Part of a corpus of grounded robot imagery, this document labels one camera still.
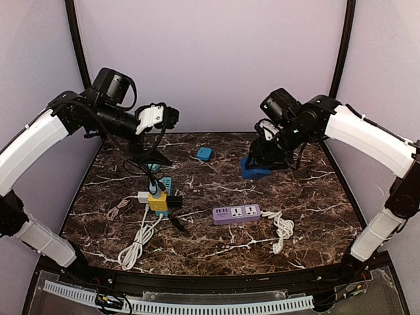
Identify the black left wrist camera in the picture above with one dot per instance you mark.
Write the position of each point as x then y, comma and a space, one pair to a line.
113, 86

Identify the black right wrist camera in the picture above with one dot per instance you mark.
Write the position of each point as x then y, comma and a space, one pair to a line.
280, 107

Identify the white USB charger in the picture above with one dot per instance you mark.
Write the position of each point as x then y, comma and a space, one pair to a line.
142, 197

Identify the dark blue cube adapter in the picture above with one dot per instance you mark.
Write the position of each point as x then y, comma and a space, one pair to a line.
253, 174

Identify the black front rail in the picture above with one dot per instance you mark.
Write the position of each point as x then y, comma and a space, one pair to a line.
312, 281

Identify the purple power strip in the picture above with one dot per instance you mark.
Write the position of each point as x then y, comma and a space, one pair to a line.
236, 214

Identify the black frame post right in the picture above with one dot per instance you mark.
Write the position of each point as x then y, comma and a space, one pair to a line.
343, 48

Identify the blue small charger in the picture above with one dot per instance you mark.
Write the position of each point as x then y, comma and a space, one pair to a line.
204, 154

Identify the yellow cube plug adapter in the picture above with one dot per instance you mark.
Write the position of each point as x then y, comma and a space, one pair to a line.
157, 203

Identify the light blue USB charger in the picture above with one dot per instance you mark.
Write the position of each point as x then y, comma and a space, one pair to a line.
153, 188

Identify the black power adapter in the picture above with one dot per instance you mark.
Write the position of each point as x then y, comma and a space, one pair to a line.
174, 204

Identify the teal small charger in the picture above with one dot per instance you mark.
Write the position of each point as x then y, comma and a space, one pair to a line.
154, 167

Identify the teal power strip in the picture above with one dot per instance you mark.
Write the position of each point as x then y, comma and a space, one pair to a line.
167, 182

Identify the black frame post left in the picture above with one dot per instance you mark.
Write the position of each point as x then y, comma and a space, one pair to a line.
77, 42

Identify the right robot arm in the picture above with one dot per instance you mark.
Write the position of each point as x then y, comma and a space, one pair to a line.
290, 124

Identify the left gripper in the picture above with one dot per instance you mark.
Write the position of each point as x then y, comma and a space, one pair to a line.
138, 146

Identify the black frame post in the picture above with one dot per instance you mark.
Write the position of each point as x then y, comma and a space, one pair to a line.
77, 42
343, 48

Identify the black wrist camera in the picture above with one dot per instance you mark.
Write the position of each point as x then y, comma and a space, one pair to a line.
280, 107
113, 86

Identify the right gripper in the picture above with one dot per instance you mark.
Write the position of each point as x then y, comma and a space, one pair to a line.
266, 152

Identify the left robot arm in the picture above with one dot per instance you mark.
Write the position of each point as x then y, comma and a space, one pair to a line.
63, 116

